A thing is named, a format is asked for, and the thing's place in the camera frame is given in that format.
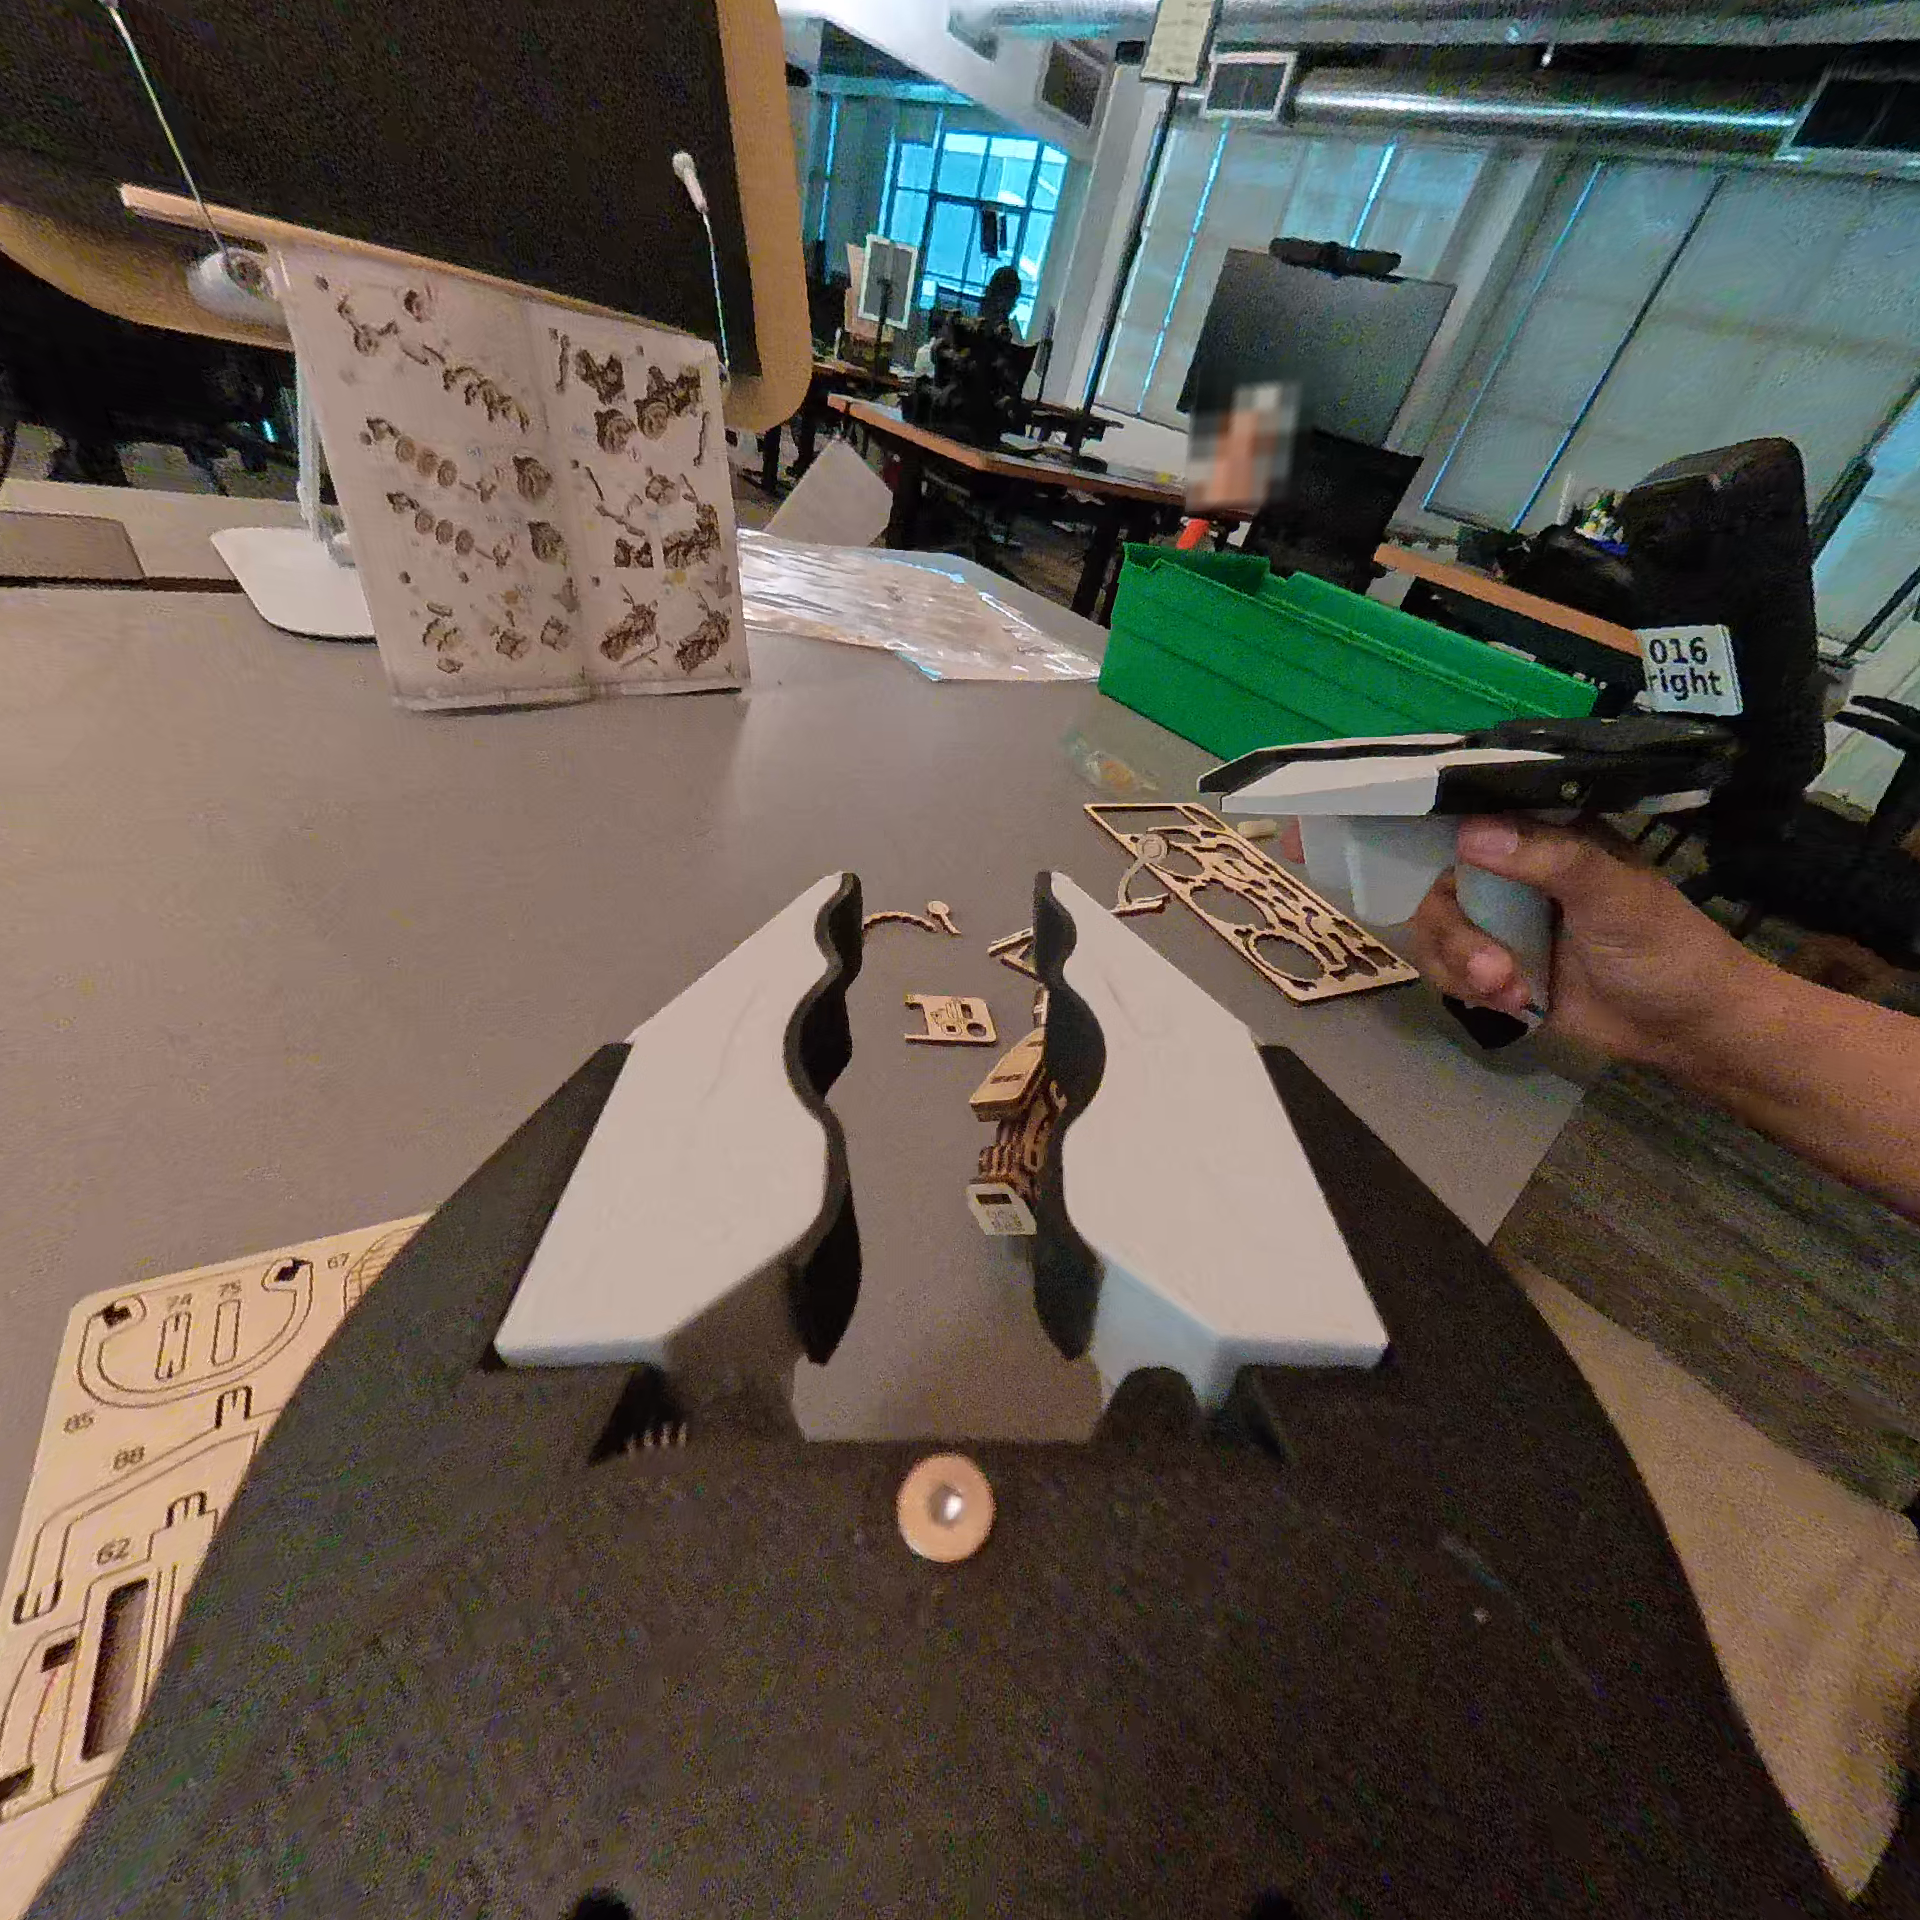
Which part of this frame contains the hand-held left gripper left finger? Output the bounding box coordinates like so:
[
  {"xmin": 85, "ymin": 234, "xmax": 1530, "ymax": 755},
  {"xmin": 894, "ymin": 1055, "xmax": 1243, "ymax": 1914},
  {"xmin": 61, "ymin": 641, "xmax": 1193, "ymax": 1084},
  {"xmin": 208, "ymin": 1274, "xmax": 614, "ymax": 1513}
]
[{"xmin": 497, "ymin": 874, "xmax": 866, "ymax": 1370}]

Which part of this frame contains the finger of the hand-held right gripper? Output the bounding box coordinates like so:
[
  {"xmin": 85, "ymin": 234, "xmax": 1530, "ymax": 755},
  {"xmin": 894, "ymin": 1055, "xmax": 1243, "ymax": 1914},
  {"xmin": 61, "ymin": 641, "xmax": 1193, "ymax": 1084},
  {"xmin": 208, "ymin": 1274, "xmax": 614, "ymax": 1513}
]
[{"xmin": 1200, "ymin": 736, "xmax": 1465, "ymax": 819}]

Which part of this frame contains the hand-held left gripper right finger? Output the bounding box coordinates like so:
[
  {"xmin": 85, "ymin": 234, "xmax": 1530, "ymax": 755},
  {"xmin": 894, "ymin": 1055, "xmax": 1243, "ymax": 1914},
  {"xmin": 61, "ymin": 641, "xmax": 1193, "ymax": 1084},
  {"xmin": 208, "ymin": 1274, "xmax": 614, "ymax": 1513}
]
[{"xmin": 1032, "ymin": 872, "xmax": 1392, "ymax": 1423}]

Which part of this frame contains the wooden motorcycle model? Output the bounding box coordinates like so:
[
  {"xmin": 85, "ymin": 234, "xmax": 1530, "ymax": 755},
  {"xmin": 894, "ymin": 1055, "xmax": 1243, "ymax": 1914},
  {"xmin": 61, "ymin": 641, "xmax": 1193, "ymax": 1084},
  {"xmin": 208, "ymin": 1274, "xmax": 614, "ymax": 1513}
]
[{"xmin": 968, "ymin": 832, "xmax": 1173, "ymax": 1240}]

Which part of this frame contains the person's right forearm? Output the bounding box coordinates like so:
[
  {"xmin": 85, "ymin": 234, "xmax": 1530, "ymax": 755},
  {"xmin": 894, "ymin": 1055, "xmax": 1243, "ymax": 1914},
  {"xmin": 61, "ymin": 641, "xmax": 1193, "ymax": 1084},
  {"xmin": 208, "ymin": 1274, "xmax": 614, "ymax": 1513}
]
[{"xmin": 1680, "ymin": 930, "xmax": 1920, "ymax": 1226}]

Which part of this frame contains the wooden top background desk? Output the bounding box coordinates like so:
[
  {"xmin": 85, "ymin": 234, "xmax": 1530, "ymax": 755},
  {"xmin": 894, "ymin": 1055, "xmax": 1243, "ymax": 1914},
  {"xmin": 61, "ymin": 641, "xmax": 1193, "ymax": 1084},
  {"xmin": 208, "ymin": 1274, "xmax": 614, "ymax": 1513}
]
[
  {"xmin": 827, "ymin": 394, "xmax": 1202, "ymax": 618},
  {"xmin": 1371, "ymin": 544, "xmax": 1645, "ymax": 664}
]

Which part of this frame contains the grey desk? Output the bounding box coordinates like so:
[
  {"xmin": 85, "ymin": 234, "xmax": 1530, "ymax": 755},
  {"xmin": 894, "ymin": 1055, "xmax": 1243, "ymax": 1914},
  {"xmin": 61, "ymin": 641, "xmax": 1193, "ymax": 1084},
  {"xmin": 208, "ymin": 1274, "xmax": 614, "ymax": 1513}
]
[{"xmin": 0, "ymin": 480, "xmax": 1594, "ymax": 1443}]

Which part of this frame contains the person's right hand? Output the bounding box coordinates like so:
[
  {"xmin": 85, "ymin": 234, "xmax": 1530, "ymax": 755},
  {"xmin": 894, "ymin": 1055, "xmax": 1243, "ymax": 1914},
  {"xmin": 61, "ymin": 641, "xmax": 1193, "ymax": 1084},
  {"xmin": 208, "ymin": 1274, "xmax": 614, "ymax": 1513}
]
[{"xmin": 1418, "ymin": 821, "xmax": 1710, "ymax": 1068}]

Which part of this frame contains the green plastic bin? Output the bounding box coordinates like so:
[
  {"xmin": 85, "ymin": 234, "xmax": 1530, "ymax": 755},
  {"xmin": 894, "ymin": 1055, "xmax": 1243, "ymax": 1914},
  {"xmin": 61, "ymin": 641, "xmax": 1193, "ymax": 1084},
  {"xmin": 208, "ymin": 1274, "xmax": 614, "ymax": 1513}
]
[{"xmin": 1098, "ymin": 544, "xmax": 1601, "ymax": 752}]

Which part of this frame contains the wooden parts sheet with holes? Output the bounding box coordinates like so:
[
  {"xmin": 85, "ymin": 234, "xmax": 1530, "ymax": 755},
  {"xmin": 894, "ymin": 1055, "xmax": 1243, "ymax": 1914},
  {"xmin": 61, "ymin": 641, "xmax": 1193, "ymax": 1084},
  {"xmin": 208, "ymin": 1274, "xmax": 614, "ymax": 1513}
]
[{"xmin": 1085, "ymin": 803, "xmax": 1422, "ymax": 1009}]

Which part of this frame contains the black background monitor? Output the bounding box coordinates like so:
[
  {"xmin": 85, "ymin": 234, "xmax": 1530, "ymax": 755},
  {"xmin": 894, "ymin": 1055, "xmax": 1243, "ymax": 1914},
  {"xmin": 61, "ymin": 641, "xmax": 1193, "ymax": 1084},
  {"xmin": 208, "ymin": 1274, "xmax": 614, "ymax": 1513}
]
[{"xmin": 1177, "ymin": 247, "xmax": 1457, "ymax": 452}]

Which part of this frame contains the clear plastic wrapper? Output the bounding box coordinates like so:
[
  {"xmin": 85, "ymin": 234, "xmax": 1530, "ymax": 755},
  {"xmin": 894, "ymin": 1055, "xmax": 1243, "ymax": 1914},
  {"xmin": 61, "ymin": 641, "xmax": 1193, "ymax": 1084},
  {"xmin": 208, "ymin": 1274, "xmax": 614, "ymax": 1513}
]
[{"xmin": 737, "ymin": 528, "xmax": 1104, "ymax": 684}]

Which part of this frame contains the wooden parts sheet with wheels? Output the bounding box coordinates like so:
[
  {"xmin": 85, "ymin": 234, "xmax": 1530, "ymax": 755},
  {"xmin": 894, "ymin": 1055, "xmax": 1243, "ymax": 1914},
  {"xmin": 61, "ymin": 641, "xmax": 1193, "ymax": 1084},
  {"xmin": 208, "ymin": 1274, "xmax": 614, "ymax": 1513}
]
[{"xmin": 0, "ymin": 1212, "xmax": 438, "ymax": 1871}]

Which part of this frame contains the person's tan trouser leg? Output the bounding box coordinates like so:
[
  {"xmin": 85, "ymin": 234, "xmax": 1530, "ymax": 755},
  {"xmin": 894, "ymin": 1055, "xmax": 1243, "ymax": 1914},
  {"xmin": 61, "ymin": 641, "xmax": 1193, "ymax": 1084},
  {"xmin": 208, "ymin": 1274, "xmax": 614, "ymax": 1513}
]
[{"xmin": 1499, "ymin": 1260, "xmax": 1920, "ymax": 1900}]

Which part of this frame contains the white monitor stand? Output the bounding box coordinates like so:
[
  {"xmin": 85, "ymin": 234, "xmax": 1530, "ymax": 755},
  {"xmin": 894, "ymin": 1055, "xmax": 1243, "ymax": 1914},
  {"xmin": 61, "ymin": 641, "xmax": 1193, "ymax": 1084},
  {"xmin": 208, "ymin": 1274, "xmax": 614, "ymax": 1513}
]
[{"xmin": 189, "ymin": 247, "xmax": 377, "ymax": 644}]

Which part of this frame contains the assembly instruction booklet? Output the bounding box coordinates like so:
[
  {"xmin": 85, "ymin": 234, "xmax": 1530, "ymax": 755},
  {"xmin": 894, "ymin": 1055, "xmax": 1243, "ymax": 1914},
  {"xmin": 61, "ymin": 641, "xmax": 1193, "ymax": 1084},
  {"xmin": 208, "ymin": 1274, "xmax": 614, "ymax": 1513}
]
[{"xmin": 278, "ymin": 247, "xmax": 752, "ymax": 714}]

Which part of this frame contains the thin wooden slat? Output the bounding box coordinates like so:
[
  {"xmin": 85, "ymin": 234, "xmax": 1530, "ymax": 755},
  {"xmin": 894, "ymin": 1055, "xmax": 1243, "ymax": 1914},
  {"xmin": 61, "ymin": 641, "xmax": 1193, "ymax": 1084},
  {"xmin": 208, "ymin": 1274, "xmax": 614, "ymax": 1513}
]
[{"xmin": 120, "ymin": 184, "xmax": 542, "ymax": 303}]

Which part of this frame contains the white tipped gooseneck cable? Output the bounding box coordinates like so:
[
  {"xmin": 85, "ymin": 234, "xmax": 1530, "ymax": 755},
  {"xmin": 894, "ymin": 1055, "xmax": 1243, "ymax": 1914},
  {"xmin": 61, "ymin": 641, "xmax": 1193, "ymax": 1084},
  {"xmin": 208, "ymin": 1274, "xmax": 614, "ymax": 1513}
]
[{"xmin": 670, "ymin": 152, "xmax": 737, "ymax": 378}]

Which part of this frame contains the large desk monitor tan frame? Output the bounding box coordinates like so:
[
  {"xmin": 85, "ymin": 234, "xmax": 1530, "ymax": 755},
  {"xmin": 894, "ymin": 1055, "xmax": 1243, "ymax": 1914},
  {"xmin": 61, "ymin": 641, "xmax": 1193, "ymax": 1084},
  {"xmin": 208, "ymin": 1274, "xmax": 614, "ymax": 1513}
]
[{"xmin": 0, "ymin": 0, "xmax": 813, "ymax": 431}]

